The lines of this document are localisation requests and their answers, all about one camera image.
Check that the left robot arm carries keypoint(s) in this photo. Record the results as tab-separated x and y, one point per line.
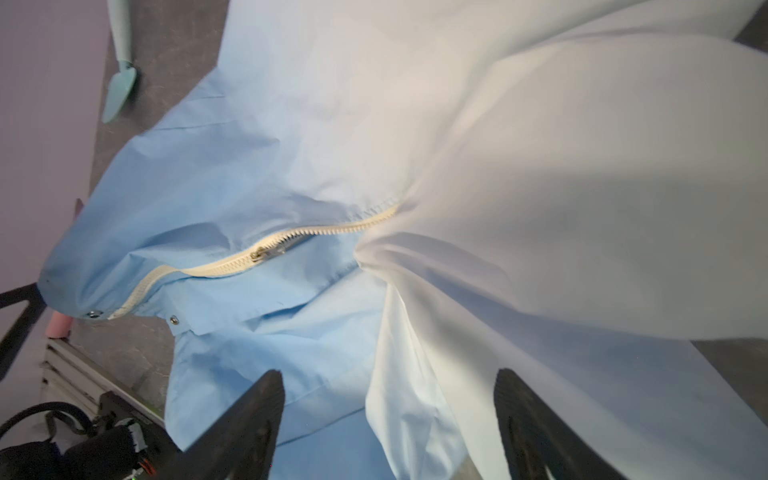
118	442

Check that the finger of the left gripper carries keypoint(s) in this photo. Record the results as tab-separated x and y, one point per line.
16	336

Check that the mint green trowel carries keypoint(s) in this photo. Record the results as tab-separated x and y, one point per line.
122	82

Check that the purple pink brush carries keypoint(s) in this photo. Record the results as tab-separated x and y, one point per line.
60	325

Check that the light blue jacket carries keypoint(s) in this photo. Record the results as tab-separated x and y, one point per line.
391	201

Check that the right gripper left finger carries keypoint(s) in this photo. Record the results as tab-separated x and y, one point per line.
241	443

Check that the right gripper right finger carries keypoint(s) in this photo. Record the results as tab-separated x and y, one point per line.
537	443

